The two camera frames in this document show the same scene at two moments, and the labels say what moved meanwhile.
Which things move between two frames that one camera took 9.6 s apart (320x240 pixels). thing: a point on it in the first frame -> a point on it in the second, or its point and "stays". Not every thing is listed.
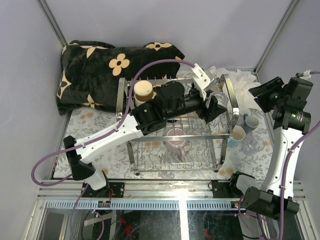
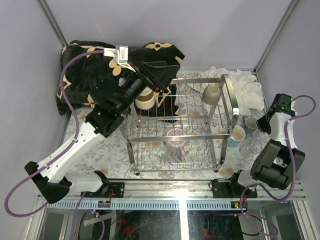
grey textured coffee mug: [250, 122] stays
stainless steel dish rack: [183, 124] stays
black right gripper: [273, 83] -> [261, 125]
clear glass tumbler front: [222, 99] -> [257, 114]
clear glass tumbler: [251, 145] stays
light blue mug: [238, 134] stays
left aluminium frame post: [58, 32] stays
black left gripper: [205, 111] -> [159, 73]
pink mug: [176, 146] stays
